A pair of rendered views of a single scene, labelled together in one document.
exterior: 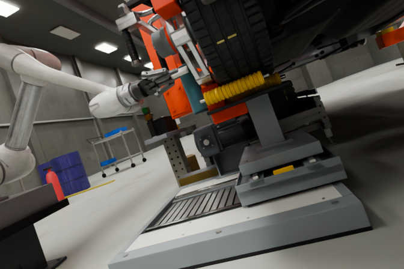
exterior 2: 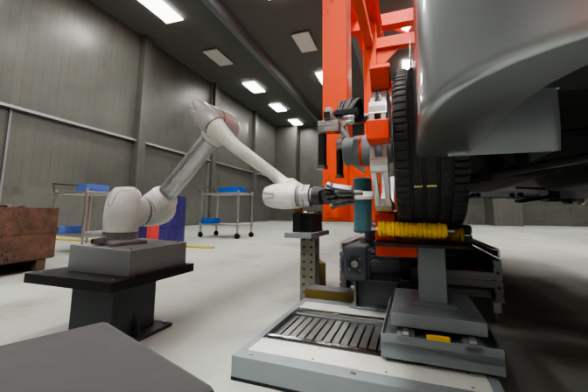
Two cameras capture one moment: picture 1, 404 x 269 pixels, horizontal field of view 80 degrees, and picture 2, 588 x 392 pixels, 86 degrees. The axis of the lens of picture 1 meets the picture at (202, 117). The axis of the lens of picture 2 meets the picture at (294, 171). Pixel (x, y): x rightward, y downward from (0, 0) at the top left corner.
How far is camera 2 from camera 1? 0.35 m
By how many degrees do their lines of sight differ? 9
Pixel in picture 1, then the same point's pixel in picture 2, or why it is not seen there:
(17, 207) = (155, 257)
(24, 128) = (184, 179)
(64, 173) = not seen: hidden behind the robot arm
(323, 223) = not seen: outside the picture
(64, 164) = not seen: hidden behind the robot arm
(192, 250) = (321, 379)
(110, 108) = (283, 203)
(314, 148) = (479, 329)
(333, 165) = (495, 357)
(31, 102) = (200, 159)
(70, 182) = (164, 229)
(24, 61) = (219, 127)
